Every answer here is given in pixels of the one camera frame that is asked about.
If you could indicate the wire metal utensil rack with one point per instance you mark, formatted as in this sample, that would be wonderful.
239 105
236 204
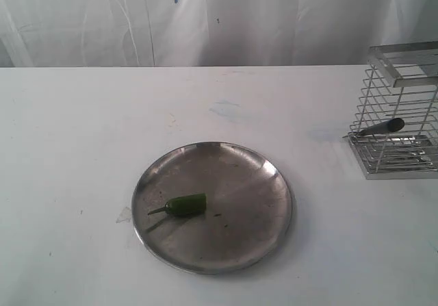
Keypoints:
400 82

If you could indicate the white backdrop curtain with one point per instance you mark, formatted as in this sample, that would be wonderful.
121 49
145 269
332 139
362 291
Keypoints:
37 33

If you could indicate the black handled knife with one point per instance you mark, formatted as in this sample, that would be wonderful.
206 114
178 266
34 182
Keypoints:
383 128

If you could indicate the green chili pepper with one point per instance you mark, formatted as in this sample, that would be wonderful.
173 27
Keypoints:
182 206

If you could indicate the round steel plate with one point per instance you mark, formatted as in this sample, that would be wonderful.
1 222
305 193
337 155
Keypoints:
250 207

